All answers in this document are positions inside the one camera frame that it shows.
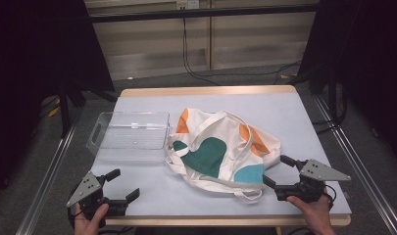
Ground white tote bag colourful patches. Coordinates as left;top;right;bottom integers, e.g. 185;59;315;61
164;107;282;204

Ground black stand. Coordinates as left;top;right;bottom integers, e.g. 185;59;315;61
326;63;348;126
57;79;87;139

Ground metal floor rail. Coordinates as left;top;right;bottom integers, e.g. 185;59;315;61
15;125;80;235
313;95;397;235

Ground black floor cable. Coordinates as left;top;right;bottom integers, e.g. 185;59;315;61
199;60;303;86

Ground black curtain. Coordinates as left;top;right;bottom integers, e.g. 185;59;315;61
0;0;116;205
298;0;397;158

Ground black wall cable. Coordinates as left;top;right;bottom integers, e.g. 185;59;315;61
181;18;222;87

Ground light blue table mat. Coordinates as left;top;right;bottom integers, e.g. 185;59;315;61
89;92;352;217

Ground white wall socket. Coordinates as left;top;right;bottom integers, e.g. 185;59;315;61
175;0;200;11

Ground right hand-held gripper cable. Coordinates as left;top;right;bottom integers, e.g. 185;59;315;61
323;184;337;211

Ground person's left hand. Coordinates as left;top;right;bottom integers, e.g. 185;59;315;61
73;203;111;235

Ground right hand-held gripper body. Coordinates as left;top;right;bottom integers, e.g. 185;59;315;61
274;159;352;204

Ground clear plastic bin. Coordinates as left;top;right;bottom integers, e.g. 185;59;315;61
85;111;172;164

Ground black horizontal bar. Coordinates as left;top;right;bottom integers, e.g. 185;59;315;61
88;3;321;24

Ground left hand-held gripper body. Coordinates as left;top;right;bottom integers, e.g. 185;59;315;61
66;170;130;228

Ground person's right hand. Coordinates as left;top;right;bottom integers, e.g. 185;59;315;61
286;187;337;235

